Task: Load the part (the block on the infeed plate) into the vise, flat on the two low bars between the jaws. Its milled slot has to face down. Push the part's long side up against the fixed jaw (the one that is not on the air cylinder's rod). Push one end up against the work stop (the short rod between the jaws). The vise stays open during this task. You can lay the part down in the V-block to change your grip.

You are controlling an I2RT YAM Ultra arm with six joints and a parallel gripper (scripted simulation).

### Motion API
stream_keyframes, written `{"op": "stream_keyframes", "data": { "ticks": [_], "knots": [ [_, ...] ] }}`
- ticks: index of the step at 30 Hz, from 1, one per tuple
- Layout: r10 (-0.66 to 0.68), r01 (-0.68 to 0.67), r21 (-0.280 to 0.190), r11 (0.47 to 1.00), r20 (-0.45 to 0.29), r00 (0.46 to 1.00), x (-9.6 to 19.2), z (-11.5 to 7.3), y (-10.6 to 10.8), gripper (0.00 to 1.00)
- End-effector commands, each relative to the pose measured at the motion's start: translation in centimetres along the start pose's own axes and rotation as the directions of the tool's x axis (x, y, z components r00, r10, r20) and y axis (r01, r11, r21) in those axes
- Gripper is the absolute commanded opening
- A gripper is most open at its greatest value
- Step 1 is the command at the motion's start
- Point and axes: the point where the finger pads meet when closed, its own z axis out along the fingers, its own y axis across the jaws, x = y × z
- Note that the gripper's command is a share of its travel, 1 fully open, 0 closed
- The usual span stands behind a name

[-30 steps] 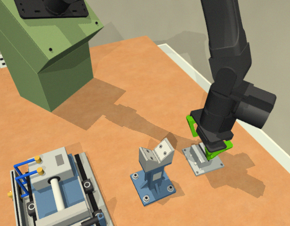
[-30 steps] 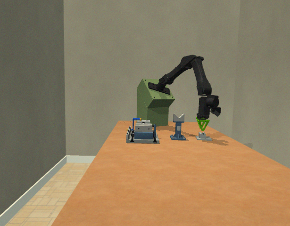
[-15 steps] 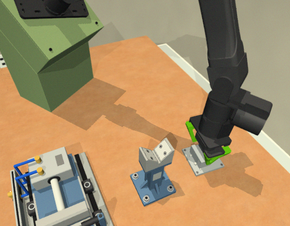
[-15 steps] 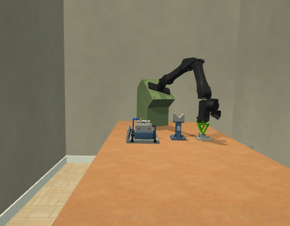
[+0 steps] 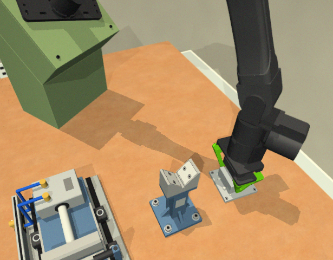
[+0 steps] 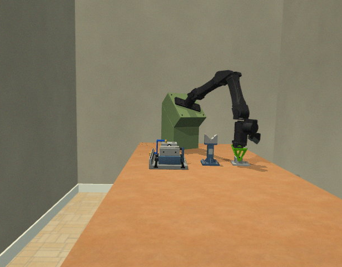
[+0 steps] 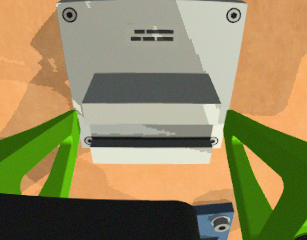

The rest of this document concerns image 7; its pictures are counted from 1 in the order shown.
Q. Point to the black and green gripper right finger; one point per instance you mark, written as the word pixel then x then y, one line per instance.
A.
pixel 284 154

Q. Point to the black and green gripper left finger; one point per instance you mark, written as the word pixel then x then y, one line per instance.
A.
pixel 21 152

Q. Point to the grey metal block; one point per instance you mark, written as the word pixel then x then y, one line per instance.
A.
pixel 151 118

